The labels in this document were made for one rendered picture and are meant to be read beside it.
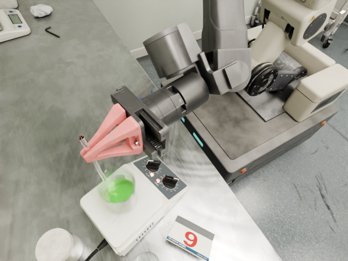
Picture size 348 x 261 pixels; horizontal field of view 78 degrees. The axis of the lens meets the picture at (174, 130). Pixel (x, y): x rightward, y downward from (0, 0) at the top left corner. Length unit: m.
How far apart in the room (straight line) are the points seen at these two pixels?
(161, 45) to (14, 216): 0.49
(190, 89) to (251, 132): 0.88
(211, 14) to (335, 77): 1.05
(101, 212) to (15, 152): 0.33
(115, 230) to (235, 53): 0.36
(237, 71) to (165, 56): 0.11
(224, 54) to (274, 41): 0.73
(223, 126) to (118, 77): 0.61
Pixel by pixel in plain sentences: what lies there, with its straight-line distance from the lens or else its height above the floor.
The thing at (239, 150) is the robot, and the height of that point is 0.37.
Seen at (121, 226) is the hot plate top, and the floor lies 0.84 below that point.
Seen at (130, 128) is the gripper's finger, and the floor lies 1.04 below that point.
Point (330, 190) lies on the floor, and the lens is 1.70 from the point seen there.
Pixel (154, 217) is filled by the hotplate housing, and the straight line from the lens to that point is 0.46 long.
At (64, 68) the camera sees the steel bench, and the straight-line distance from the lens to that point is 0.87.
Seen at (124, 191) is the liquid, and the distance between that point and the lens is 0.42.
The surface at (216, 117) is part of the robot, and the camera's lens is 1.18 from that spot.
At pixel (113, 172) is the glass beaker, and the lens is 0.40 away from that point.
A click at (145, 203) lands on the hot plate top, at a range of 0.45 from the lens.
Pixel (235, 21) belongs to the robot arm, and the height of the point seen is 1.10.
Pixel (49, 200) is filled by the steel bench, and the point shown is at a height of 0.75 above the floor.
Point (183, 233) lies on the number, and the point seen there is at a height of 0.77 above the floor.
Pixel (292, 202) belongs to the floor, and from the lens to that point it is 1.53.
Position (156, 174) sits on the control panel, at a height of 0.80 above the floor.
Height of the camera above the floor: 1.27
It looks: 56 degrees down
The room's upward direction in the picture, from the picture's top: 5 degrees clockwise
